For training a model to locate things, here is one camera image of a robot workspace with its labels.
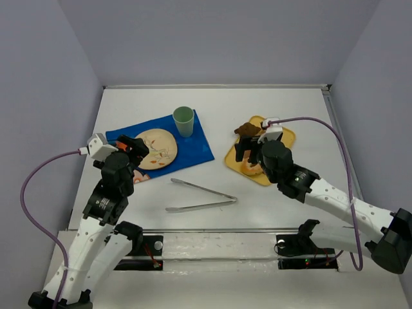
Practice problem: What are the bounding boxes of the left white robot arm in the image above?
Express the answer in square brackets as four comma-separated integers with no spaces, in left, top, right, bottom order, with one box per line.
[28,133,149,308]

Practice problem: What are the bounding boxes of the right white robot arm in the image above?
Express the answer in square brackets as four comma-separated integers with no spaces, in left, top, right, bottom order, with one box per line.
[234,136,411,274]

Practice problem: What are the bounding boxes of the dark brown bread piece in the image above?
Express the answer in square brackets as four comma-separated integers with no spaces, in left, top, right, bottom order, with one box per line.
[234,122,261,137]

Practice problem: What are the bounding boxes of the yellow square tray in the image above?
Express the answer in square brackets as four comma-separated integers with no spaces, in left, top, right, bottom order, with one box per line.
[224,115,297,187]

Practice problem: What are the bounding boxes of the beige bird-painted plate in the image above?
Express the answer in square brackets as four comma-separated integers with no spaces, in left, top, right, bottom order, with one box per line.
[136,129,178,171]

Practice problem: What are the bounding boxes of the metal tongs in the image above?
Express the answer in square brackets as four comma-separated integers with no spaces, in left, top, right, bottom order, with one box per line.
[165,178,238,213]

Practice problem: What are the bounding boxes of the blue patterned placemat cloth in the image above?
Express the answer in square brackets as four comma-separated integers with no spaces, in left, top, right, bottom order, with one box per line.
[106,113,214,183]

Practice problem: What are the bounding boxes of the green plastic cup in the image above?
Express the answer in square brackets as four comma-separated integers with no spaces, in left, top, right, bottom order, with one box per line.
[173,106,194,138]

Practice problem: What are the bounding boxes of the glazed ring doughnut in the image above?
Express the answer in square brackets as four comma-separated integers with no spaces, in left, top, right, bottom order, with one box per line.
[241,158,263,176]

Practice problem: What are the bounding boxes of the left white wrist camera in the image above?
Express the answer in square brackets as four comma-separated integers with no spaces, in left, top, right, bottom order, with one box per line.
[87,133,118,162]

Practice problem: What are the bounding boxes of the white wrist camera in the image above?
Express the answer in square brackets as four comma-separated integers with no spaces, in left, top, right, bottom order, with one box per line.
[87,133,118,162]
[257,117,283,144]

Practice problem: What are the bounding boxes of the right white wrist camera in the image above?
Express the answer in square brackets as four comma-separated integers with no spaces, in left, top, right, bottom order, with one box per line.
[257,117,283,144]

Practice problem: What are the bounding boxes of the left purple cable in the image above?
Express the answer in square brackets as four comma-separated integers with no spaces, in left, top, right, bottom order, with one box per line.
[20,148,89,309]

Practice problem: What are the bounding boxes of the purple cable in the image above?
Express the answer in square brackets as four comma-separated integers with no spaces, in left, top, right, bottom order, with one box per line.
[20,148,89,309]
[263,117,364,270]

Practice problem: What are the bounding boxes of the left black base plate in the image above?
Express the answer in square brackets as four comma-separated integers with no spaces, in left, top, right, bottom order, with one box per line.
[114,235,164,271]

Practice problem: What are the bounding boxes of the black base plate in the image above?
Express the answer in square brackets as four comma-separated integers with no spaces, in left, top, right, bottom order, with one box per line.
[114,235,164,271]
[274,234,339,270]

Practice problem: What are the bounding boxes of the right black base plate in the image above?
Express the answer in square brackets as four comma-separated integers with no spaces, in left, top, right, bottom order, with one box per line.
[274,234,339,270]

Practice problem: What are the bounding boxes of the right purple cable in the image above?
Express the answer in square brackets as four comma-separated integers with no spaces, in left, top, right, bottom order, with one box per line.
[263,117,364,270]

